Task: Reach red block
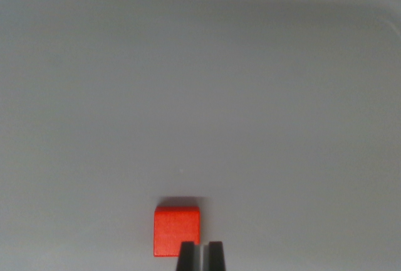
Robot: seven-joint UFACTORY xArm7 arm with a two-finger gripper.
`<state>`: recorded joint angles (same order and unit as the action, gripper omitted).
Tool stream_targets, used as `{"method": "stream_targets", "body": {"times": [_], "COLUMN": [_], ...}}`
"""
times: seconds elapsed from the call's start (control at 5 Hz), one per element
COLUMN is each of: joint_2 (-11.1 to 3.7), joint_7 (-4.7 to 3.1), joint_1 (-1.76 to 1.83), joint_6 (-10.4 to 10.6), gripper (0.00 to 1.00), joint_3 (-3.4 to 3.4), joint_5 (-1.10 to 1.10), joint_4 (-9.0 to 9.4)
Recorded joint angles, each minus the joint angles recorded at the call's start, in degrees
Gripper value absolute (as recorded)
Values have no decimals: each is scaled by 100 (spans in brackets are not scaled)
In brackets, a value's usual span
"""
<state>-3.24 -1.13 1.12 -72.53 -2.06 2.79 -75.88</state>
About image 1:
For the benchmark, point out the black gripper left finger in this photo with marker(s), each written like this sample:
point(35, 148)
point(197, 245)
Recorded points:
point(187, 257)

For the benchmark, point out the red wooden cube block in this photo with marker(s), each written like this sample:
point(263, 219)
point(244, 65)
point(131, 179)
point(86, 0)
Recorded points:
point(170, 227)

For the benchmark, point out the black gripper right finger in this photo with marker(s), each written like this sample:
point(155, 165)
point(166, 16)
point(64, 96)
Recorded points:
point(216, 257)

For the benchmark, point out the white plastic tray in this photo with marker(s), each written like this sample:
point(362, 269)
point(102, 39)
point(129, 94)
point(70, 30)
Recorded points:
point(200, 95)

